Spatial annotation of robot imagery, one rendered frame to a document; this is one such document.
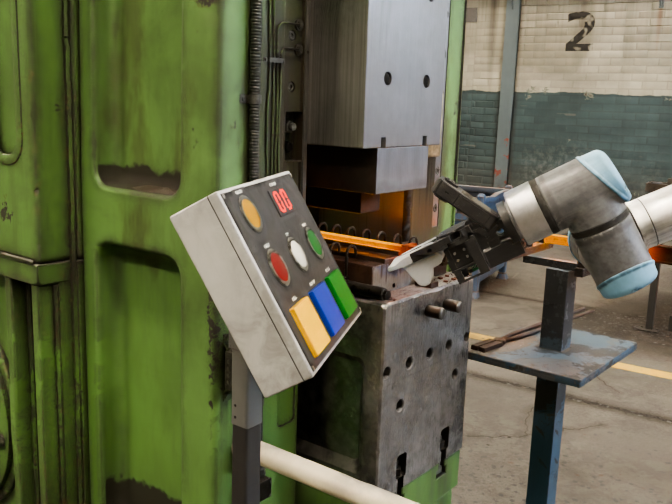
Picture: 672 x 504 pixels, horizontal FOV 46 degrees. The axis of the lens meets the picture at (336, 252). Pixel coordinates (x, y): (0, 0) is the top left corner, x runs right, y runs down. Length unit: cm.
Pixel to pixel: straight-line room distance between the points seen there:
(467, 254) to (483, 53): 865
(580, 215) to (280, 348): 48
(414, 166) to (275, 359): 79
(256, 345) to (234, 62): 62
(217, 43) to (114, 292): 65
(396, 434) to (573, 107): 790
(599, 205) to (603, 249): 7
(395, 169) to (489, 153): 812
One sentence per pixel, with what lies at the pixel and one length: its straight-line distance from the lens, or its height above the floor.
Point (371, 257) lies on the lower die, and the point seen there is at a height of 99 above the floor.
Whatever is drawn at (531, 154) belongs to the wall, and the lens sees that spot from 960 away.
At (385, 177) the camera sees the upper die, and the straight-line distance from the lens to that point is 165.
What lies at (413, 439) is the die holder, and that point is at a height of 57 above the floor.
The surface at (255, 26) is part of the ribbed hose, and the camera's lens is 151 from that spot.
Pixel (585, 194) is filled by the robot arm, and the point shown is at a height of 120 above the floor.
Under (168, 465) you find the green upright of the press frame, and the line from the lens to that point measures 185.
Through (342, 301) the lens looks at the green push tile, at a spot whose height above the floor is 100.
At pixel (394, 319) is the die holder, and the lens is 165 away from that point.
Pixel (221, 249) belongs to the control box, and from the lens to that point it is 106.
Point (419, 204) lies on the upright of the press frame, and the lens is 204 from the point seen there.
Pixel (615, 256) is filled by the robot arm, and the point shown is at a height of 111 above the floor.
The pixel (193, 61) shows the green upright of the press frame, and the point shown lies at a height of 138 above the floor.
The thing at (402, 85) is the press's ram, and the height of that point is 136.
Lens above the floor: 133
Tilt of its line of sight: 11 degrees down
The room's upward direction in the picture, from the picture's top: 2 degrees clockwise
